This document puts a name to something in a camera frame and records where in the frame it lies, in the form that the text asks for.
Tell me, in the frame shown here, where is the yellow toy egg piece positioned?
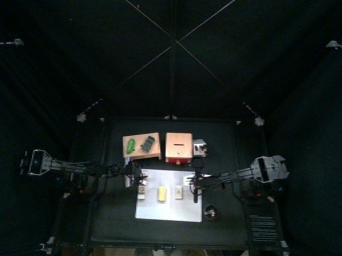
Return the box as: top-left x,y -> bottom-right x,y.
157,185 -> 169,203

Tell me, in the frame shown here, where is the flat wooden box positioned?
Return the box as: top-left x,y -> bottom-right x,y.
122,132 -> 164,161

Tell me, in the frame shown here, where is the small black shiny cup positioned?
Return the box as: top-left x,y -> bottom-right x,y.
204,204 -> 220,220

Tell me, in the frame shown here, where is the white paper sheet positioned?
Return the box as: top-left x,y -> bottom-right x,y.
134,167 -> 205,223

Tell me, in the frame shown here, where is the green toy vegetable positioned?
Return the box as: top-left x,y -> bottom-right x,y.
126,138 -> 138,154

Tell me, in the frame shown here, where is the dark grey toy piece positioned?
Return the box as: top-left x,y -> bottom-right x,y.
141,135 -> 157,153

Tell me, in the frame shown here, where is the small silver metal holder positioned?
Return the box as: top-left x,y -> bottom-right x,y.
193,138 -> 210,159

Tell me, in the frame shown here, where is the wooden box with red base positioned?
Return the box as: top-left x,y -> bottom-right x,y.
165,132 -> 196,165

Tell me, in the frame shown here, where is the black plate with white text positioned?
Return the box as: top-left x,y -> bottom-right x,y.
245,203 -> 282,250

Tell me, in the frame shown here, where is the silver table edge clamp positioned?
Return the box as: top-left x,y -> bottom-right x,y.
277,241 -> 292,256
38,236 -> 57,255

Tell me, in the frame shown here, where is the thin light cord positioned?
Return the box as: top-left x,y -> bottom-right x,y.
83,0 -> 237,113
123,0 -> 265,118

